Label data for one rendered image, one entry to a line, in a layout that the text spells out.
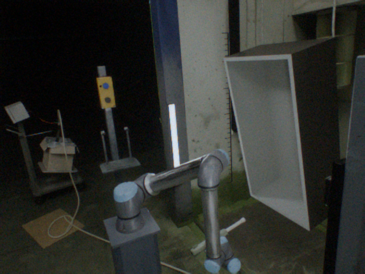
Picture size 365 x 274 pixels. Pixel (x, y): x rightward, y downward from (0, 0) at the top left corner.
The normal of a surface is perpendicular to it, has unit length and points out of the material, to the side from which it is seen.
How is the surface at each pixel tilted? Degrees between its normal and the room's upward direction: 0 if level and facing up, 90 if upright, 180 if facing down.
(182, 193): 90
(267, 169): 90
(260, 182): 90
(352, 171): 90
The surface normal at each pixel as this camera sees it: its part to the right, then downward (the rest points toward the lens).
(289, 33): 0.42, 0.23
